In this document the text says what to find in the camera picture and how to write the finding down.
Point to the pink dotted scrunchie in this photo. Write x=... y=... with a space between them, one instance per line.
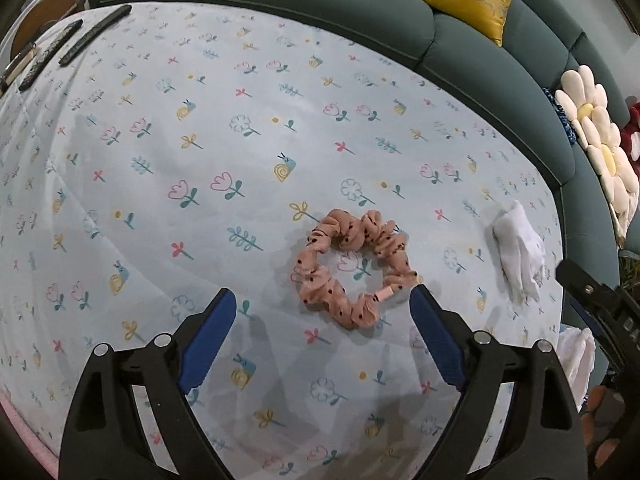
x=360 y=305

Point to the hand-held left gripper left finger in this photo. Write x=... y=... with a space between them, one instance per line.
x=210 y=340

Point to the white glove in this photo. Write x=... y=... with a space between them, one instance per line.
x=520 y=255

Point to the dark remote with light edge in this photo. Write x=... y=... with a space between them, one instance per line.
x=17 y=67

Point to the black buttoned remote control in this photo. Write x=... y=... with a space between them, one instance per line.
x=50 y=55

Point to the pink mat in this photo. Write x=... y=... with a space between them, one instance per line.
x=25 y=440

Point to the white rimmed wooden chair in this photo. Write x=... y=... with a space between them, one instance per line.
x=45 y=12

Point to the dark red teddy bear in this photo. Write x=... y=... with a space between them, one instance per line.
x=632 y=132

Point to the floral bed sheet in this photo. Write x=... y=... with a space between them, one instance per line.
x=200 y=160

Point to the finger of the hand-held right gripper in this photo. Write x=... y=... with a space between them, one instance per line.
x=582 y=277
x=585 y=317

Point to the dark green sofa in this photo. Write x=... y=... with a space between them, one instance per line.
x=310 y=0

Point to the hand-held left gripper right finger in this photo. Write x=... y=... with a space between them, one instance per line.
x=440 y=340

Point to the slim black remote control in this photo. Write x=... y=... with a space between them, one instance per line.
x=95 y=35

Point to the white plastic bag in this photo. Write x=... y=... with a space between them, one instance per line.
x=577 y=365

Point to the white daisy cushion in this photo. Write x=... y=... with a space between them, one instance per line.
x=582 y=105
x=612 y=170

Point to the blue beaded item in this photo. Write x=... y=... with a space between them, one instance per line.
x=560 y=115

